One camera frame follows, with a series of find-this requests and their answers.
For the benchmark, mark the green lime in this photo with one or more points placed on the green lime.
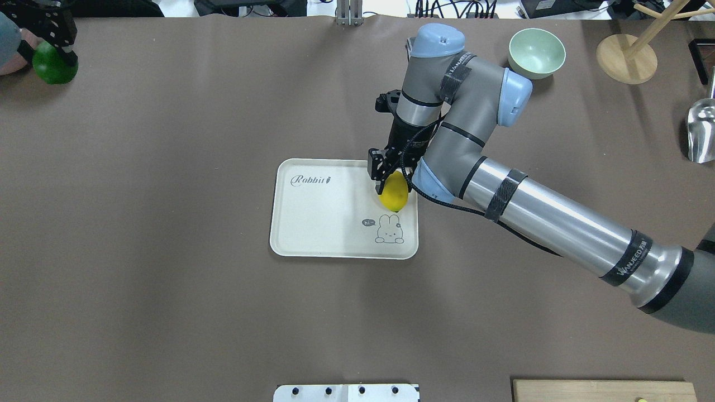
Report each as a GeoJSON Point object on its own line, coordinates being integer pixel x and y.
{"type": "Point", "coordinates": [48, 65]}

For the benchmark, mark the white pedestal base plate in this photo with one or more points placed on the white pedestal base plate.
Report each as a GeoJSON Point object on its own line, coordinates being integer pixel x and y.
{"type": "Point", "coordinates": [348, 392]}

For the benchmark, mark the cream rabbit tray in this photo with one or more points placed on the cream rabbit tray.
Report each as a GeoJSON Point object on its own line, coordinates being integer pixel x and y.
{"type": "Point", "coordinates": [329, 208]}

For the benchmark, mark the yellow lemon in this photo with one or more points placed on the yellow lemon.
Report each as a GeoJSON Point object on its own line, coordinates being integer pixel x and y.
{"type": "Point", "coordinates": [395, 193]}

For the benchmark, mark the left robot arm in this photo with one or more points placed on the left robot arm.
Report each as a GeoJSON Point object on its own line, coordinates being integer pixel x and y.
{"type": "Point", "coordinates": [11, 37]}

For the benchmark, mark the mint green bowl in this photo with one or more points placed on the mint green bowl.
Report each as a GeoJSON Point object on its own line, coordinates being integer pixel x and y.
{"type": "Point", "coordinates": [535, 53]}

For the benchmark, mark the wooden mug tree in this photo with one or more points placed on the wooden mug tree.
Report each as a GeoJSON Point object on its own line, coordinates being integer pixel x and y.
{"type": "Point", "coordinates": [629, 59]}

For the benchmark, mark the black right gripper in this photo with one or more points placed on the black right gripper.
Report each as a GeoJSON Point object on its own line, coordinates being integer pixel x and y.
{"type": "Point", "coordinates": [399, 138]}

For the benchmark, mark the wooden cutting board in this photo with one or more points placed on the wooden cutting board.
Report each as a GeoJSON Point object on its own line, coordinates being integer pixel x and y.
{"type": "Point", "coordinates": [589, 390]}

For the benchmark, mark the aluminium frame post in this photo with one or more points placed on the aluminium frame post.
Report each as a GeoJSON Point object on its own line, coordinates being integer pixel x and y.
{"type": "Point", "coordinates": [349, 12]}

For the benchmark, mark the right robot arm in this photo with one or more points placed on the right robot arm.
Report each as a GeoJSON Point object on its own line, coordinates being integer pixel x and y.
{"type": "Point", "coordinates": [448, 106]}

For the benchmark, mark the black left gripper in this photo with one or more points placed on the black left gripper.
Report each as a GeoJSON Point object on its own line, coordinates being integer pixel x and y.
{"type": "Point", "coordinates": [54, 29]}

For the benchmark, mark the pink bowl with ice cubes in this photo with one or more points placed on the pink bowl with ice cubes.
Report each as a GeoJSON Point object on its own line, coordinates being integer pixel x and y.
{"type": "Point", "coordinates": [17, 62]}

